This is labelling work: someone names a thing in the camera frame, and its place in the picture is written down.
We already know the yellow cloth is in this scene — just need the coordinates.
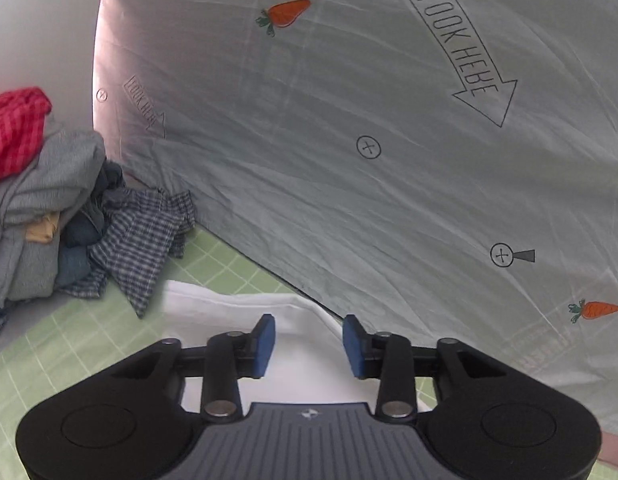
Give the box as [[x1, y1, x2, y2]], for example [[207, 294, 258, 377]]
[[25, 210, 61, 245]]

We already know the red checked cloth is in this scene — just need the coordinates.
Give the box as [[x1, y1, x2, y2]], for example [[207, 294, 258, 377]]
[[0, 87, 54, 184]]

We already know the white cloth garment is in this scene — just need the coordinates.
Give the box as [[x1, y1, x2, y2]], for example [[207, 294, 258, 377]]
[[161, 280, 436, 417]]

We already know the grey carrot print quilt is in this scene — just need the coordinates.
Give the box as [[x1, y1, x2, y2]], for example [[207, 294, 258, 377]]
[[91, 0, 618, 437]]

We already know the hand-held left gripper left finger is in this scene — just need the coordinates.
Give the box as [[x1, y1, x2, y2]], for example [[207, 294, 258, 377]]
[[110, 313, 276, 419]]

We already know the blue denim garment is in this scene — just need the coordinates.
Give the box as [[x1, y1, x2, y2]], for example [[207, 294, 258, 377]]
[[56, 159, 128, 292]]

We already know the grey crumpled garment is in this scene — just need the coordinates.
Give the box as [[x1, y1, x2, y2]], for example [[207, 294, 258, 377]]
[[0, 114, 108, 307]]

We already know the blue white checked shirt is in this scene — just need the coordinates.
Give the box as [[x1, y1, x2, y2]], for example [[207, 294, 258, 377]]
[[58, 188, 198, 319]]

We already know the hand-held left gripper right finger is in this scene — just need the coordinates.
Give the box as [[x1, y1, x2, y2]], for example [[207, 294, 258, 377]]
[[342, 314, 508, 420]]

